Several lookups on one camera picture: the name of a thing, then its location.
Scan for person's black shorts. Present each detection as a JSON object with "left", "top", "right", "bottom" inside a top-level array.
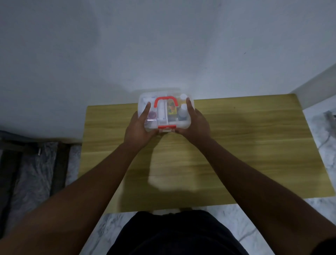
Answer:
[{"left": 106, "top": 210, "right": 250, "bottom": 255}]

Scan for person's right hand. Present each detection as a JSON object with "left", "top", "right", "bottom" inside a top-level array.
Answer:
[{"left": 175, "top": 98, "right": 212, "bottom": 146}]

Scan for person's left forearm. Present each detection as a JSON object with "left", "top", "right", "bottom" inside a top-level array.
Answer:
[{"left": 0, "top": 143, "right": 144, "bottom": 255}]

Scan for white tube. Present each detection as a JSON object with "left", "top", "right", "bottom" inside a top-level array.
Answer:
[{"left": 157, "top": 101, "right": 168, "bottom": 124}]

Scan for white plastic bottle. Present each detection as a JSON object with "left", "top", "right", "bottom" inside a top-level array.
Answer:
[{"left": 178, "top": 104, "right": 188, "bottom": 122}]

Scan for person's right forearm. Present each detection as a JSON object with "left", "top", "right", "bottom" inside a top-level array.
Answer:
[{"left": 188, "top": 138, "right": 336, "bottom": 255}]

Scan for person's left hand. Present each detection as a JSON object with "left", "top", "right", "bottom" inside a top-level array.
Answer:
[{"left": 123, "top": 102, "right": 160, "bottom": 151}]

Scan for black metal frame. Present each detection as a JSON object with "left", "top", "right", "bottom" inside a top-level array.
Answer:
[{"left": 0, "top": 130, "right": 82, "bottom": 237}]

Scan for clear plastic box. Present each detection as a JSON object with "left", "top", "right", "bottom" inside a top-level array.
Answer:
[{"left": 138, "top": 91, "right": 195, "bottom": 132}]

